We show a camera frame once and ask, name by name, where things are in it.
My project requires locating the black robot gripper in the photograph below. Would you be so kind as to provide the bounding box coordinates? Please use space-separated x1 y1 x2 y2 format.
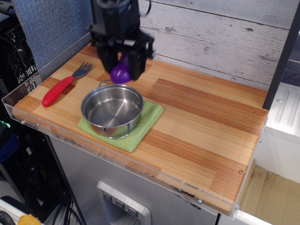
87 0 154 81

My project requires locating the purple toy eggplant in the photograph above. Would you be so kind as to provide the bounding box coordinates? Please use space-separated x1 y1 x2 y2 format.
110 53 132 84

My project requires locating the green folded cloth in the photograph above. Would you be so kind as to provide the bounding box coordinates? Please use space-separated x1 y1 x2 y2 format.
77 101 164 152

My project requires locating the blue fabric panel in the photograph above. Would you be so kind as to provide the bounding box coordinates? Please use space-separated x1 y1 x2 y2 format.
12 0 93 70

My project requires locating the clear acrylic table guard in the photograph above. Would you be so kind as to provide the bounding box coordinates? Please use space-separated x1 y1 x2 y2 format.
4 43 268 223

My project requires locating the black plastic crate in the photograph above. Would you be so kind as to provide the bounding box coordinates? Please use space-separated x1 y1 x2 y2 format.
2 24 37 84

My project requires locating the stainless steel cabinet with dispenser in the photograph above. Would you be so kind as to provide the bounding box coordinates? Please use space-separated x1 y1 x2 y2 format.
50 137 219 225

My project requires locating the white appliance top right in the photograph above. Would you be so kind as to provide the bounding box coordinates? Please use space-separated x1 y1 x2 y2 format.
254 83 300 183

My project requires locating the yellow object bottom left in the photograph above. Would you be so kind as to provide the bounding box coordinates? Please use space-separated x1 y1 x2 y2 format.
17 214 42 225

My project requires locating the silver metal bowl with handles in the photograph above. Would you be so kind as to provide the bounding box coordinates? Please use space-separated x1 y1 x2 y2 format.
81 80 144 140

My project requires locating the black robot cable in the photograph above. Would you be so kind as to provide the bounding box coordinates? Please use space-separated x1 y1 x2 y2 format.
140 0 152 18

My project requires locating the red handled grey fork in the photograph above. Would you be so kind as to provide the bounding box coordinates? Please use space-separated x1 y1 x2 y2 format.
42 62 93 107

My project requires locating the black vertical post right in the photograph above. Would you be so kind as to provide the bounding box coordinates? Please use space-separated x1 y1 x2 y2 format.
263 1 300 110

